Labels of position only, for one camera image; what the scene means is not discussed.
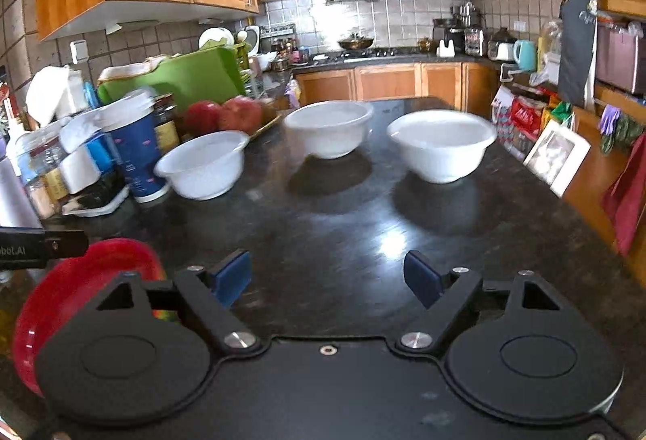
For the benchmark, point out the red shopping bags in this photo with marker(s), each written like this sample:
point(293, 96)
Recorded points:
point(522, 114)

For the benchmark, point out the white tray with dark contents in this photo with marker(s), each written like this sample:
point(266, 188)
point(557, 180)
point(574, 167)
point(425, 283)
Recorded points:
point(96, 200)

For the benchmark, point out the teal electric kettle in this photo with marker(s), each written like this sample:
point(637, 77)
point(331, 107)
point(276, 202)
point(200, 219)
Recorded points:
point(526, 55)

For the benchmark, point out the blue cardboard box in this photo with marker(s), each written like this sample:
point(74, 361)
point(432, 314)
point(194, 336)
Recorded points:
point(100, 153)

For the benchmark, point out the red hanging cloth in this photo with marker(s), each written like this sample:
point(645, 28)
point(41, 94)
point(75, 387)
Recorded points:
point(628, 203)

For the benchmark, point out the purple rubber gloves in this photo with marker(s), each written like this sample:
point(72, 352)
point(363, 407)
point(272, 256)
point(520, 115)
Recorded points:
point(610, 118)

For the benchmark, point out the blue paper cup white lid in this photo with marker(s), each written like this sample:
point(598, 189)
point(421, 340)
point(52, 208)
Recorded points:
point(136, 152)

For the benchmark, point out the dark grey apron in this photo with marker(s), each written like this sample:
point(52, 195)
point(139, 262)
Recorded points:
point(578, 41)

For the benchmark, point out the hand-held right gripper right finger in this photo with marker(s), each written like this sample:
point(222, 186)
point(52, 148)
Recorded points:
point(423, 276)

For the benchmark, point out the mauve storage box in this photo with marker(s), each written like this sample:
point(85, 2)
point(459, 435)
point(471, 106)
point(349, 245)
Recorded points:
point(621, 59)

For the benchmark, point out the white plate in rack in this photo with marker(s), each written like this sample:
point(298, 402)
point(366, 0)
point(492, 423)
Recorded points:
point(216, 38)

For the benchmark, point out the white window gift box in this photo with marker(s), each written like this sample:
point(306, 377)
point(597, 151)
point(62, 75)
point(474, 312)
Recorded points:
point(557, 157)

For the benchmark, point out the steel pot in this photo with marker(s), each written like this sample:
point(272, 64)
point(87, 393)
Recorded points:
point(465, 13)

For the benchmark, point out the white cardboard box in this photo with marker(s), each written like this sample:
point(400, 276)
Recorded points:
point(80, 171)

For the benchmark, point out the beige fruit tray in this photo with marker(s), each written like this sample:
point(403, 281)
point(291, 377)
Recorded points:
point(266, 126)

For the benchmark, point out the red apple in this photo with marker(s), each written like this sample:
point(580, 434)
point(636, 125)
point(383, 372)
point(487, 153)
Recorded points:
point(241, 115)
point(203, 118)

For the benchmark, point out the green dish rack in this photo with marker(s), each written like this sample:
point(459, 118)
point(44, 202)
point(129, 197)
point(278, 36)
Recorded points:
point(250, 71)

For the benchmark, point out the glass canister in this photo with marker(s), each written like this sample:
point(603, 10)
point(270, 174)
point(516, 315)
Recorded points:
point(474, 42)

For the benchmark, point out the green cutting board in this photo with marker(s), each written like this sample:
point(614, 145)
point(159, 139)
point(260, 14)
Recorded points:
point(202, 74)

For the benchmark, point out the dark glass jar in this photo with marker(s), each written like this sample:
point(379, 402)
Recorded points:
point(165, 124)

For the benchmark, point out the row of condiment bottles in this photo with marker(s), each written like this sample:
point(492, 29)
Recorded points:
point(290, 50)

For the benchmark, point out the wooden base cabinets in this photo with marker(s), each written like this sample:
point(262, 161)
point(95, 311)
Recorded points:
point(393, 84)

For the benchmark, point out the white upturned plastic container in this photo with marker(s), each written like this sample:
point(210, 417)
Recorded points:
point(53, 94)

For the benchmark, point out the clear plastic jug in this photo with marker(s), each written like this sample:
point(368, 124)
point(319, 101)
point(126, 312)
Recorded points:
point(550, 46)

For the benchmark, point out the amber glass pot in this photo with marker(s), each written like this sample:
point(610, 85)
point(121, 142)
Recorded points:
point(427, 45)

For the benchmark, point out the white tissue pack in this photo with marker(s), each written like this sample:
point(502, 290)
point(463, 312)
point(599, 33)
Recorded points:
point(83, 129)

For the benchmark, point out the white ribbed plastic bowl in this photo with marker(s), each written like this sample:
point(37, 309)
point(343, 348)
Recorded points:
point(202, 167)
point(328, 129)
point(441, 147)

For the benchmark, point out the green cloth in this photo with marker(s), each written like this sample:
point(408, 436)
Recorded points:
point(626, 133)

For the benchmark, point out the magenta-red plastic plate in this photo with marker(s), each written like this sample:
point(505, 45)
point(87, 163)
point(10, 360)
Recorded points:
point(75, 278)

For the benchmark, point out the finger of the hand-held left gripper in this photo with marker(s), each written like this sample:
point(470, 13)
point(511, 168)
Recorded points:
point(65, 245)

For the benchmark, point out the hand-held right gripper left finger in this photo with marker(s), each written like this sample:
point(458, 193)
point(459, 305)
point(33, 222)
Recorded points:
point(233, 276)

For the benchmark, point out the gas stove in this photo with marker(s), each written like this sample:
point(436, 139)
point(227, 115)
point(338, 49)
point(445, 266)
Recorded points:
point(373, 54)

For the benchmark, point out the clear glass storage jar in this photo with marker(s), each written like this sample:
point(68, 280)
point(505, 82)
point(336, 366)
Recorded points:
point(43, 172)

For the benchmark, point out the beige canvas bag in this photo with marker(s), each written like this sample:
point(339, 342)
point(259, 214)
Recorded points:
point(134, 66)

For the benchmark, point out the black coffee machine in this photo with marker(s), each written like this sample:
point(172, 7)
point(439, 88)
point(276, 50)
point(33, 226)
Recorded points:
point(449, 36)

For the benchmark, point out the white thermos bottle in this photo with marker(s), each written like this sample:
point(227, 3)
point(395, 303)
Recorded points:
point(17, 198)

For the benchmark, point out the white wall socket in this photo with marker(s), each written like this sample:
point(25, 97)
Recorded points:
point(79, 52)

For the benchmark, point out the dark wok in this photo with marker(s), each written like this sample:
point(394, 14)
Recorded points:
point(356, 42)

